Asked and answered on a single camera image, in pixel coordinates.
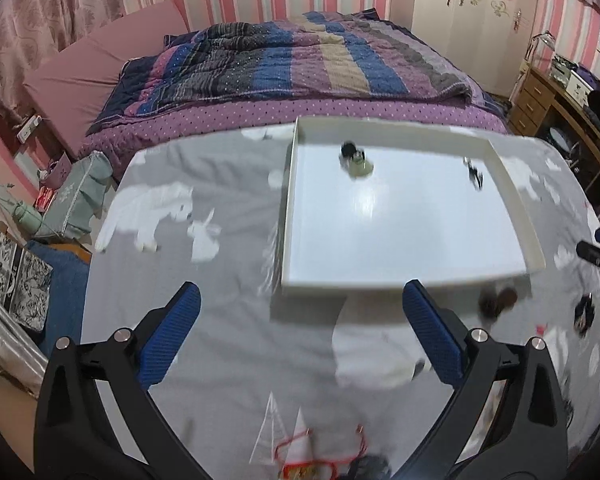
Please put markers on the white storage box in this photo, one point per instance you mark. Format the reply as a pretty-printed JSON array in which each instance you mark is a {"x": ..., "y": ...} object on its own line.
[{"x": 582, "y": 87}]

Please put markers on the pale green bottle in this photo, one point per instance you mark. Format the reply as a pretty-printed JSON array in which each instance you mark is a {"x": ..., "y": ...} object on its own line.
[{"x": 27, "y": 217}]

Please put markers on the purple dotted bed sheet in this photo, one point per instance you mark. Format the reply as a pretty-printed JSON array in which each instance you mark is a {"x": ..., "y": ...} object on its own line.
[{"x": 220, "y": 117}]

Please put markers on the pink patterned curtain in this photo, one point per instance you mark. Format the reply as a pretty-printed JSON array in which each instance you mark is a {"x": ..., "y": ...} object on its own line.
[{"x": 35, "y": 20}]

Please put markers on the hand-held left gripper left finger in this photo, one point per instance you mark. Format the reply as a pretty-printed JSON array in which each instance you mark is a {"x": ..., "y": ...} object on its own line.
[{"x": 175, "y": 330}]

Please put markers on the black white floral box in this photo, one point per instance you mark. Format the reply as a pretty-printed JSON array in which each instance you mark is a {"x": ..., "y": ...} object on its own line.
[{"x": 15, "y": 280}]

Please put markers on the grey green fabric bag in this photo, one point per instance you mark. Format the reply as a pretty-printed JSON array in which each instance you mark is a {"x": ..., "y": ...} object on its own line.
[{"x": 75, "y": 195}]

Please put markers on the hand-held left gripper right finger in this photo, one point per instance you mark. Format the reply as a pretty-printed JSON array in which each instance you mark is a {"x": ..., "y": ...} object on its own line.
[{"x": 430, "y": 330}]

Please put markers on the desk lamp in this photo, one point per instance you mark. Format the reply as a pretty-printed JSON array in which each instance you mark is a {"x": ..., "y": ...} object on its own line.
[{"x": 539, "y": 42}]

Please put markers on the white power strip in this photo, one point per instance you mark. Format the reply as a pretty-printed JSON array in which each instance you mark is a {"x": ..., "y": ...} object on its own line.
[{"x": 29, "y": 129}]

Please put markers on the pale jade pendant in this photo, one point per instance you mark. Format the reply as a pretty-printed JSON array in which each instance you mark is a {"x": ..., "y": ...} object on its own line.
[{"x": 360, "y": 167}]

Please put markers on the striped quilt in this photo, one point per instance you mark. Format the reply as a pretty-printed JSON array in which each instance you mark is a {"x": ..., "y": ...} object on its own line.
[{"x": 290, "y": 60}]

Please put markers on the black scrunchie with beads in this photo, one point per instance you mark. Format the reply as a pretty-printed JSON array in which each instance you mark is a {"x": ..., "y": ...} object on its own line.
[{"x": 584, "y": 314}]

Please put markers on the white wardrobe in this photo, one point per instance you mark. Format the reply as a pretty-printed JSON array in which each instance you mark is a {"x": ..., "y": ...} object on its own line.
[{"x": 470, "y": 25}]

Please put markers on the wooden desk with drawers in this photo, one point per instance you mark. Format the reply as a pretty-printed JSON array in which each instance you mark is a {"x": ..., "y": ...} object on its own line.
[{"x": 535, "y": 97}]

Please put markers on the silver foil sheet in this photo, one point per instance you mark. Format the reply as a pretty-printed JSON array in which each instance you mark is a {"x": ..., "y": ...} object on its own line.
[{"x": 5, "y": 345}]

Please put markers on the blue cloth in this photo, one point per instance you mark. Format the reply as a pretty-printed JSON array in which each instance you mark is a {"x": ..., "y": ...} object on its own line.
[{"x": 62, "y": 280}]

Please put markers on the white tray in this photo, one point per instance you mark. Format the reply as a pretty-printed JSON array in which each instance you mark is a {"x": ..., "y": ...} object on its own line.
[{"x": 405, "y": 230}]

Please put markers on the pink mattress pad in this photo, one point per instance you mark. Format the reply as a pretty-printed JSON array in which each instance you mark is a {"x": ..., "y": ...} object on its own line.
[{"x": 95, "y": 65}]

